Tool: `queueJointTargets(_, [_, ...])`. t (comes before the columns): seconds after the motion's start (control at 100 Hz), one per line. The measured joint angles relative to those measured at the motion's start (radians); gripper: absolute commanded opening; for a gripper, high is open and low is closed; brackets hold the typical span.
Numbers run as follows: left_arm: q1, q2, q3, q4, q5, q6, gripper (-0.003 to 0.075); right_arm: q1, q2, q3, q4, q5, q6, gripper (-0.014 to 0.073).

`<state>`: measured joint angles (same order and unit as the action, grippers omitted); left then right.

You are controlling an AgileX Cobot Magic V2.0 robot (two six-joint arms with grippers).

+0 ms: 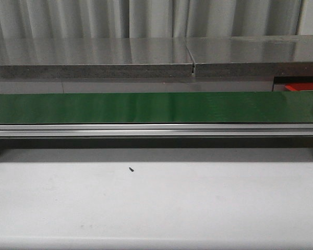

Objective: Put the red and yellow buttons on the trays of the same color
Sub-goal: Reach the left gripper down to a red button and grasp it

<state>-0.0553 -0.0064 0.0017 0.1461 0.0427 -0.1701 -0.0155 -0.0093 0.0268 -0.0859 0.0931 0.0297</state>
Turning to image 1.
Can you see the green conveyor belt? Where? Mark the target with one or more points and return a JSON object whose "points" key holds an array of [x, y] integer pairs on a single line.
{"points": [[194, 107]]}

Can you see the red plastic tray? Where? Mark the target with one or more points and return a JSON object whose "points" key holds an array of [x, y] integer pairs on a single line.
{"points": [[299, 86]]}

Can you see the grey stone counter left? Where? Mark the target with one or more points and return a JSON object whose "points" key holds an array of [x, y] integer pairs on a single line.
{"points": [[94, 58]]}

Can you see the grey pleated curtain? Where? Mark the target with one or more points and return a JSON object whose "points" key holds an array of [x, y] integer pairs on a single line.
{"points": [[137, 19]]}

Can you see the aluminium conveyor side rail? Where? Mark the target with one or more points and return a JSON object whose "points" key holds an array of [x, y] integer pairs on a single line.
{"points": [[144, 129]]}

